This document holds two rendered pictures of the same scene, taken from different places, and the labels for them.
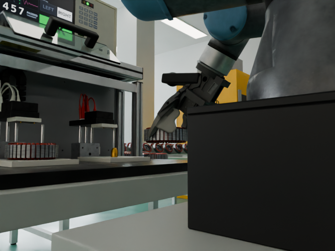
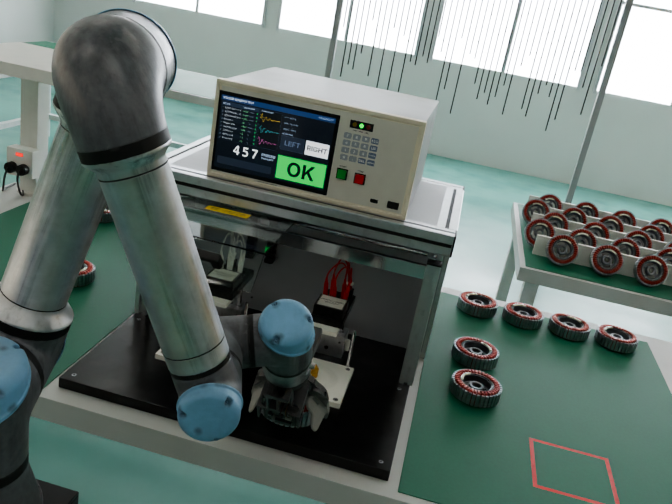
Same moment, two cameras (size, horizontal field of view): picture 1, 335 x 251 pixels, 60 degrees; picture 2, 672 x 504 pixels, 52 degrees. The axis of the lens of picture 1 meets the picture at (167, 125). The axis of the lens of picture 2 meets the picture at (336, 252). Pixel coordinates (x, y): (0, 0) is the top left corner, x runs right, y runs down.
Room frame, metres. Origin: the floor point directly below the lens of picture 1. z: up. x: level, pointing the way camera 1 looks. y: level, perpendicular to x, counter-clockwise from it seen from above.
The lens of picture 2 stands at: (0.21, -0.92, 1.54)
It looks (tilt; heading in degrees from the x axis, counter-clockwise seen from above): 21 degrees down; 59
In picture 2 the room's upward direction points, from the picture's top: 11 degrees clockwise
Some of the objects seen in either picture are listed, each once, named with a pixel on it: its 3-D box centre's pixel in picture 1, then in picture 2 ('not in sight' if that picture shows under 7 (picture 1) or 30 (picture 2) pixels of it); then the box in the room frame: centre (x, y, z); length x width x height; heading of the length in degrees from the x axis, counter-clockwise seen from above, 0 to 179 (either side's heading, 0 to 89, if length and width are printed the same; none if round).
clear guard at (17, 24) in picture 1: (38, 53); (221, 235); (0.68, 0.31, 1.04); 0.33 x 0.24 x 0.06; 50
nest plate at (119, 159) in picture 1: (114, 159); (312, 378); (0.86, 0.16, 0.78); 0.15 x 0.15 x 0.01; 50
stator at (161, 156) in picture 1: (154, 157); (475, 387); (1.22, 0.05, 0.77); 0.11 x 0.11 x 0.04
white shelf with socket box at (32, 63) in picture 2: not in sight; (37, 135); (0.44, 1.26, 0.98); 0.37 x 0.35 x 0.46; 140
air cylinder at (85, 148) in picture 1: (85, 151); (329, 339); (0.95, 0.27, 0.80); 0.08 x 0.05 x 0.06; 140
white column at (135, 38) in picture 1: (135, 100); not in sight; (5.05, 0.57, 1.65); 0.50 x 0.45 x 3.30; 50
